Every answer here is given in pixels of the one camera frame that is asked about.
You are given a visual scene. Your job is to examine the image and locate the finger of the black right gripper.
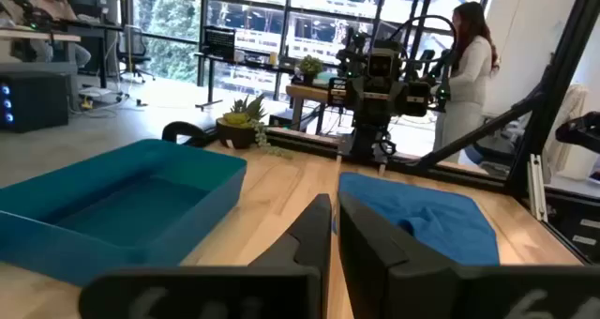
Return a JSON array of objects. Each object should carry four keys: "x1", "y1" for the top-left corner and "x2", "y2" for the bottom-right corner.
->
[
  {"x1": 377, "y1": 80, "x2": 400, "y2": 123},
  {"x1": 355, "y1": 80, "x2": 379, "y2": 123}
]

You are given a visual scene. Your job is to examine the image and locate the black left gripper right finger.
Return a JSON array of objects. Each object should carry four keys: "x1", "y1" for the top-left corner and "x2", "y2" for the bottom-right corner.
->
[{"x1": 337, "y1": 190, "x2": 600, "y2": 319}]

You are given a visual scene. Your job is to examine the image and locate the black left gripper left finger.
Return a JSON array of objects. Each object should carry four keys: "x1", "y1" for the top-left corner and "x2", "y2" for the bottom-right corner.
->
[{"x1": 78, "y1": 193, "x2": 333, "y2": 319}]

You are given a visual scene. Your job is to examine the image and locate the blue microfiber towel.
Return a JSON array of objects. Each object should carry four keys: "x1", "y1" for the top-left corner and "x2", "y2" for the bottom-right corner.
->
[{"x1": 336, "y1": 171, "x2": 502, "y2": 267}]

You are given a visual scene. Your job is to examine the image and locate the teal plastic basket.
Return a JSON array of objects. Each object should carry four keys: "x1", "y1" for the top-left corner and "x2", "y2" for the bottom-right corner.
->
[{"x1": 0, "y1": 138, "x2": 248, "y2": 288}]

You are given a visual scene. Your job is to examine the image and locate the person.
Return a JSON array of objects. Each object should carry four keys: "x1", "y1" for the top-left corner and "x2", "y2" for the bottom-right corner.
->
[
  {"x1": 429, "y1": 1, "x2": 501, "y2": 165},
  {"x1": 27, "y1": 0, "x2": 93, "y2": 69}
]

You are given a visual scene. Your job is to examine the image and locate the wooden side table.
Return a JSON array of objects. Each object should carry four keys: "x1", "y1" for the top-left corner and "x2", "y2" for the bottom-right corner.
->
[{"x1": 284, "y1": 84, "x2": 330, "y2": 133}]

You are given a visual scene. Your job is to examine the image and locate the small green potted plant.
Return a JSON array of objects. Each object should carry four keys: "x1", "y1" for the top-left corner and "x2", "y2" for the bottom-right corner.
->
[{"x1": 297, "y1": 54, "x2": 325, "y2": 86}]

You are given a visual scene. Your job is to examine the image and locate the potted succulent plant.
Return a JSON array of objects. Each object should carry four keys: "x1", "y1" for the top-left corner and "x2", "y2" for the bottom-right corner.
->
[{"x1": 214, "y1": 92, "x2": 295, "y2": 160}]

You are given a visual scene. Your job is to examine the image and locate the beige hanging cloth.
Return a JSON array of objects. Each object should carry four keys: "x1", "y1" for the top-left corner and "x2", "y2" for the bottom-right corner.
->
[{"x1": 546, "y1": 83, "x2": 590, "y2": 182}]

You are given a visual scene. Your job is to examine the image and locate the black office desk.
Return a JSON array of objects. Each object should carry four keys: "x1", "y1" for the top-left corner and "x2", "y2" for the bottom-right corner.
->
[{"x1": 194, "y1": 51, "x2": 296, "y2": 112}]

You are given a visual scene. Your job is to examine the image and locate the small black desk monitor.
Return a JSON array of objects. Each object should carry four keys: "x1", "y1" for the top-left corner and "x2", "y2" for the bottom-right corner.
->
[{"x1": 202, "y1": 25, "x2": 237, "y2": 62}]

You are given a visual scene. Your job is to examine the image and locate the black drawer cabinet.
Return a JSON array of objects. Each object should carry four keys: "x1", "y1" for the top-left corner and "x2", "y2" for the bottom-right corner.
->
[{"x1": 543, "y1": 190, "x2": 600, "y2": 264}]

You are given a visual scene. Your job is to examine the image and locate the black office chair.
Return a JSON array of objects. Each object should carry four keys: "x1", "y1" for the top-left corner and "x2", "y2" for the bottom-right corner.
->
[{"x1": 115, "y1": 24, "x2": 157, "y2": 84}]

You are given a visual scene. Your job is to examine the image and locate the black computer tower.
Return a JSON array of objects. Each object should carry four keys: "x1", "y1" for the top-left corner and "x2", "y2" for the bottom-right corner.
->
[{"x1": 0, "y1": 71, "x2": 71, "y2": 134}]

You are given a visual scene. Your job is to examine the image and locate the wooden top desk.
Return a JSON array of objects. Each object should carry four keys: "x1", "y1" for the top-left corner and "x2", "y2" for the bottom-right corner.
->
[{"x1": 0, "y1": 26, "x2": 83, "y2": 65}]

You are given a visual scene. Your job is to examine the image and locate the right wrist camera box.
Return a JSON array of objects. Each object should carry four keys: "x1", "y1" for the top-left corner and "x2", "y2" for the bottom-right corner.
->
[{"x1": 365, "y1": 48, "x2": 398, "y2": 81}]

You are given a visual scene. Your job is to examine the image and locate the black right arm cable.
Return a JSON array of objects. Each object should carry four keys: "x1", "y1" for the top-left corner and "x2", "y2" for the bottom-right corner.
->
[{"x1": 387, "y1": 13, "x2": 459, "y2": 57}]

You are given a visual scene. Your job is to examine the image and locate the black aluminium table frame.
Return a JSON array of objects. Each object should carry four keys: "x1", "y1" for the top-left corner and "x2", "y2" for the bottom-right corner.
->
[{"x1": 264, "y1": 0, "x2": 600, "y2": 266}]

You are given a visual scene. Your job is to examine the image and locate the silver aluminium bracket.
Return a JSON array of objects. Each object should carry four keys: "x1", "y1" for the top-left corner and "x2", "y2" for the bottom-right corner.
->
[{"x1": 527, "y1": 153, "x2": 549, "y2": 223}]

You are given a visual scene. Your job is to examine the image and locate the black frame clamp handle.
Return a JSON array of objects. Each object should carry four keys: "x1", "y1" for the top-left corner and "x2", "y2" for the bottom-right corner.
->
[{"x1": 161, "y1": 120, "x2": 218, "y2": 148}]

